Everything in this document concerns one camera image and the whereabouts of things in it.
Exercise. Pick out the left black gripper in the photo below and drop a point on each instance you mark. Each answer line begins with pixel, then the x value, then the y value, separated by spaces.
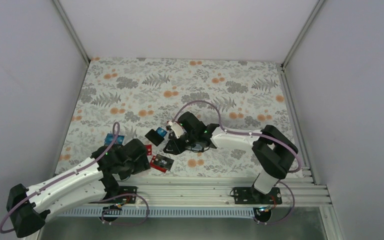
pixel 142 164

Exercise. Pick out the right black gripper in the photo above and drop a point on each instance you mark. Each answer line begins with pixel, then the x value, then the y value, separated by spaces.
pixel 176 148

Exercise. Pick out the black card holder wallet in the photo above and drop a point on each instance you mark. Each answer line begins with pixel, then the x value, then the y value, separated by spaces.
pixel 198 148

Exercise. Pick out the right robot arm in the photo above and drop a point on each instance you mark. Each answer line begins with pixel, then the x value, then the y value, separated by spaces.
pixel 273 150

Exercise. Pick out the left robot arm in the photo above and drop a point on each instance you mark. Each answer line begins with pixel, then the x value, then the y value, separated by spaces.
pixel 91 181

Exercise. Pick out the red card centre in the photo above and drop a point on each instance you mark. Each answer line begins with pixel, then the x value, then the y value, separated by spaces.
pixel 149 151

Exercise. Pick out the blue card with chip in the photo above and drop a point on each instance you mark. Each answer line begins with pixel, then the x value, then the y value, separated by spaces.
pixel 118 140

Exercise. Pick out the black card upper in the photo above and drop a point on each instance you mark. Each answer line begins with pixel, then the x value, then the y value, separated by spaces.
pixel 154 137

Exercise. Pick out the black patterned card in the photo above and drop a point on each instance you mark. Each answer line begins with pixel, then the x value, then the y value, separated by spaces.
pixel 163 163

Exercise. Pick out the blue card under black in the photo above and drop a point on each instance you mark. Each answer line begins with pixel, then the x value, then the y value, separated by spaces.
pixel 161 132

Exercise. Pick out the floral patterned table mat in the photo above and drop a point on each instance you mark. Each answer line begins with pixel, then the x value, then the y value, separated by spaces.
pixel 144 93

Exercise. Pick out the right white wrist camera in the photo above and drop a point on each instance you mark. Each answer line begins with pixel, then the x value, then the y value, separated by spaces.
pixel 176 128

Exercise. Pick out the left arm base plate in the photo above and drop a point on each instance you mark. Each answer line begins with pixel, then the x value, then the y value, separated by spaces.
pixel 126 199

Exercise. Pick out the aluminium rail frame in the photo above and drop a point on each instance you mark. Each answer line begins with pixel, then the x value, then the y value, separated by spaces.
pixel 169 191

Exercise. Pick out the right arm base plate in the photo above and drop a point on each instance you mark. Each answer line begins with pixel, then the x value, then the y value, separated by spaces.
pixel 250 196

